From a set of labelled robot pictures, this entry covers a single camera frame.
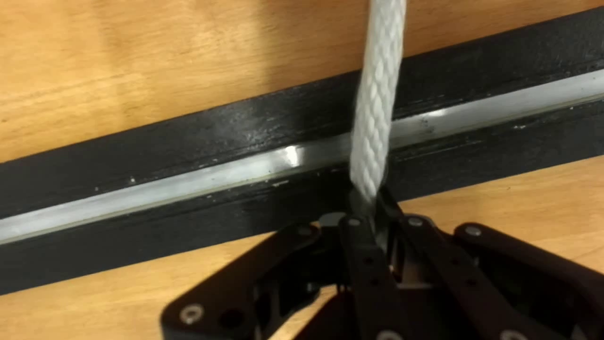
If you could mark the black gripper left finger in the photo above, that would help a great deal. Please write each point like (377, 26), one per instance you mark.
(371, 284)

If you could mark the long black rail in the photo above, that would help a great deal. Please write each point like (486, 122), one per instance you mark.
(190, 145)

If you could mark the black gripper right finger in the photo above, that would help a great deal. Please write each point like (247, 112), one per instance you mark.
(460, 277)

